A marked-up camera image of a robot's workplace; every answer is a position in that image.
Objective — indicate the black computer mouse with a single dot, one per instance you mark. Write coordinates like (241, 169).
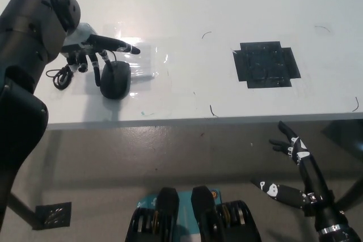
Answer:
(116, 82)

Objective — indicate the black tape patch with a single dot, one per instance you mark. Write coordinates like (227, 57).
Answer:
(266, 65)

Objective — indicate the black floor plate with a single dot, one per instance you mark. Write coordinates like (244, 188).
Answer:
(54, 215)

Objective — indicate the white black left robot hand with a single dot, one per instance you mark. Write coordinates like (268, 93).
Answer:
(82, 40)

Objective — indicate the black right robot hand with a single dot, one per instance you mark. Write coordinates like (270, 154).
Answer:
(312, 182)

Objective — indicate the clear plastic film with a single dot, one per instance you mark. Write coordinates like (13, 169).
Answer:
(144, 63)

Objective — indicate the black table leg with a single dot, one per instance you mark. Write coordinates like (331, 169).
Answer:
(350, 193)
(22, 209)

